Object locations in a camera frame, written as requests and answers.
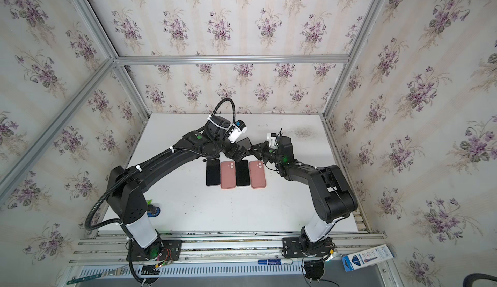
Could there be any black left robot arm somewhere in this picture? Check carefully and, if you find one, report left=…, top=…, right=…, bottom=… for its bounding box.
left=104, top=115, right=247, bottom=250

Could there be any green ruler strip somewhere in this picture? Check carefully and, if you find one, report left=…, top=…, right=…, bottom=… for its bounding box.
left=66, top=269, right=122, bottom=286

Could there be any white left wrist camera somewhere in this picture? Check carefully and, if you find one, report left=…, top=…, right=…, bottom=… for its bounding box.
left=226, top=120, right=247, bottom=143

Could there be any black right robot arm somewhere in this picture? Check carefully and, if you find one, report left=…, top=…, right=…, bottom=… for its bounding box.
left=250, top=136, right=359, bottom=246

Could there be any black phone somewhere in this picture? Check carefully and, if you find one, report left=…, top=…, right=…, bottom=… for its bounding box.
left=206, top=159, right=221, bottom=187
left=234, top=138, right=252, bottom=160

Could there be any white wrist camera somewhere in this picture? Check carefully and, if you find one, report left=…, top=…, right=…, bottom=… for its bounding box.
left=226, top=120, right=247, bottom=143
left=267, top=133, right=280, bottom=150

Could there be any blue marker pen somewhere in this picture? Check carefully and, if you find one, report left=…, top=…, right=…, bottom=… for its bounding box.
left=258, top=259, right=293, bottom=266

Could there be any blue white box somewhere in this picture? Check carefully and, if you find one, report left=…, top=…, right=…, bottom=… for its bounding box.
left=342, top=244, right=394, bottom=272

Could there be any blue stapler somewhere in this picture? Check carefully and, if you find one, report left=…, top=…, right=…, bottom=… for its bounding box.
left=147, top=204, right=161, bottom=218

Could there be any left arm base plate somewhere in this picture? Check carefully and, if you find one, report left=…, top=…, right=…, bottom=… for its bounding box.
left=126, top=240, right=182, bottom=262

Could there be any pink phone case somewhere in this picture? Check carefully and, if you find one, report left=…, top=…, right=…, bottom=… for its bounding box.
left=248, top=161, right=267, bottom=189
left=220, top=160, right=236, bottom=189

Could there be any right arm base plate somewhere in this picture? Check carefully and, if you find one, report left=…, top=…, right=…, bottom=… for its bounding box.
left=282, top=237, right=336, bottom=259

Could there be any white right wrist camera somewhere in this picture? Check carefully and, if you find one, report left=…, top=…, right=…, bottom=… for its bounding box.
left=267, top=133, right=280, bottom=150

